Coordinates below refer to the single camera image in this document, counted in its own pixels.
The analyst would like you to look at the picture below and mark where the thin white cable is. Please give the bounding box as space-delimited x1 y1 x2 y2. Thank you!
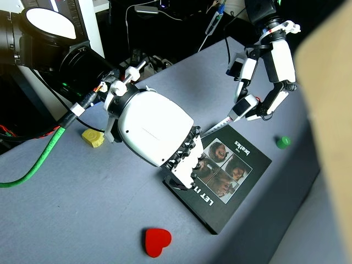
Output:
125 0 184 56

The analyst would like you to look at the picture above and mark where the grey table cloth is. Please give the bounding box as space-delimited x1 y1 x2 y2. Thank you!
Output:
0 37 328 264

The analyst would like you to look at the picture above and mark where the green braided cable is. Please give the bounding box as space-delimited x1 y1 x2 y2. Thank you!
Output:
0 126 67 189

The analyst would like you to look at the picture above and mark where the beige wooden board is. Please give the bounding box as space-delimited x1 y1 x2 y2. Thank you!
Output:
293 0 352 264

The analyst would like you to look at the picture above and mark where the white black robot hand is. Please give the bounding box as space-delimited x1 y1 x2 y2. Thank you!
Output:
115 89 206 191
233 38 298 122

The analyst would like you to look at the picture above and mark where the yellow toy block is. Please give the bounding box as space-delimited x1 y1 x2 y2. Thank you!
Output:
81 129 106 150

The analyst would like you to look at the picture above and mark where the red heart-shaped block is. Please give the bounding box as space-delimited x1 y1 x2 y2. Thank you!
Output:
144 227 173 259

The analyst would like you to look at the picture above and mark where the silver flat device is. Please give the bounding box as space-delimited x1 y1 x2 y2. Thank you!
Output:
134 5 160 15

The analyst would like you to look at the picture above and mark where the green toy cylinder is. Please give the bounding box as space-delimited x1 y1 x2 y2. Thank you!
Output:
276 135 292 150

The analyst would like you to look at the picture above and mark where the white column with light strip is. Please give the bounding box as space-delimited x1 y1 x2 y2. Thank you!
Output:
48 0 107 58

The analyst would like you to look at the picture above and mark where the black Let It Be album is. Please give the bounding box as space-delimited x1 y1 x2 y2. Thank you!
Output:
163 123 272 235

